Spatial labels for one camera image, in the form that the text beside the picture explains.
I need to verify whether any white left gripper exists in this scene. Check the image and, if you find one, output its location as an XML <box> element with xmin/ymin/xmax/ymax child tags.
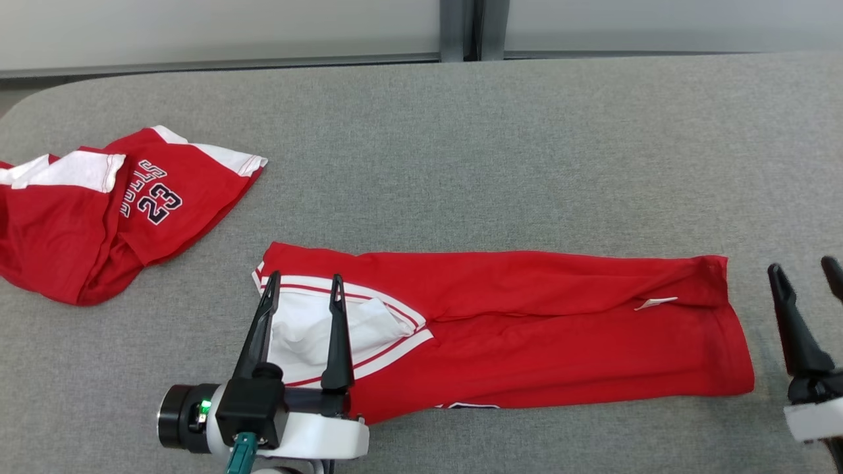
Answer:
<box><xmin>233</xmin><ymin>271</ymin><xmax>370</xmax><ymax>460</ymax></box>

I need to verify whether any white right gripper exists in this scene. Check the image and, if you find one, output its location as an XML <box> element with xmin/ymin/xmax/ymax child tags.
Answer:
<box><xmin>767</xmin><ymin>256</ymin><xmax>843</xmax><ymax>443</ymax></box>

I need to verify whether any red jersey number 23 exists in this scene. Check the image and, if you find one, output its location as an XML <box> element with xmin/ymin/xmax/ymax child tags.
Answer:
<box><xmin>0</xmin><ymin>125</ymin><xmax>269</xmax><ymax>307</ymax></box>

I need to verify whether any red shorts white striped trim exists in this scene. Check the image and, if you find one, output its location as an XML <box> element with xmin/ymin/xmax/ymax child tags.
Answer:
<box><xmin>252</xmin><ymin>242</ymin><xmax>755</xmax><ymax>425</ymax></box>

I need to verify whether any grey fabric sofa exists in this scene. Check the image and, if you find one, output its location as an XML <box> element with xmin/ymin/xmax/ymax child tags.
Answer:
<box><xmin>0</xmin><ymin>51</ymin><xmax>843</xmax><ymax>474</ymax></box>

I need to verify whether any black cable teal connector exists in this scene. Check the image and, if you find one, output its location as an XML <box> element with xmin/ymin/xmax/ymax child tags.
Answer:
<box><xmin>225</xmin><ymin>433</ymin><xmax>259</xmax><ymax>474</ymax></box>

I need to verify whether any grey partition post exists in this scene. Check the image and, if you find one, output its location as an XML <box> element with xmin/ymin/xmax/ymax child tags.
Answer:
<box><xmin>439</xmin><ymin>0</ymin><xmax>470</xmax><ymax>63</ymax></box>
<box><xmin>481</xmin><ymin>0</ymin><xmax>510</xmax><ymax>61</ymax></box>

